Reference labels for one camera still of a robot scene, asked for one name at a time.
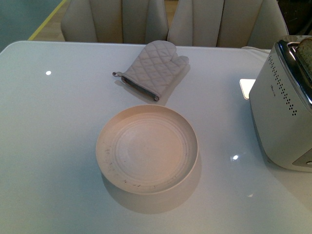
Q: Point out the cream round plate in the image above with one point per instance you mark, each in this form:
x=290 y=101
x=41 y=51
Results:
x=147 y=149

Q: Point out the slice of brown bread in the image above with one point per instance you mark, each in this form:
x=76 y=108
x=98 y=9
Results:
x=304 y=54

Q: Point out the white and chrome toaster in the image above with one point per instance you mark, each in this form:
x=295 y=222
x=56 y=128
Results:
x=281 y=105

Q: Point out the grey quilted oven mitt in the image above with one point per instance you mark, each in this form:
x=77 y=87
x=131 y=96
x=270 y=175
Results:
x=154 y=69

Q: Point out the beige chair left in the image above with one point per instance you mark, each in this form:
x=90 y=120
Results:
x=115 y=21

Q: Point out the beige chair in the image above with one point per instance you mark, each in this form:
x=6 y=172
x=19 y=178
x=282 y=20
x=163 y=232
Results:
x=115 y=21
x=227 y=23

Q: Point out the beige chair right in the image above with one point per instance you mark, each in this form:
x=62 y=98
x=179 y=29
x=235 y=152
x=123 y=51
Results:
x=227 y=23

